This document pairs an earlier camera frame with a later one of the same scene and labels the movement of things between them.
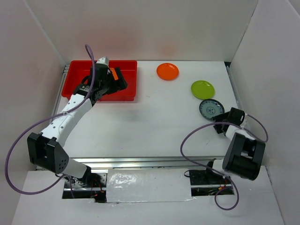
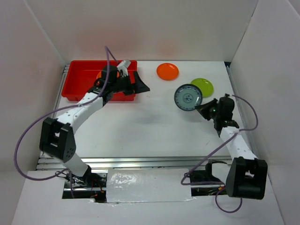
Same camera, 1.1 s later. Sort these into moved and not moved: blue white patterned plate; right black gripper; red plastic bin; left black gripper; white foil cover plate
Moved: right black gripper; blue white patterned plate; left black gripper
Not moved: red plastic bin; white foil cover plate
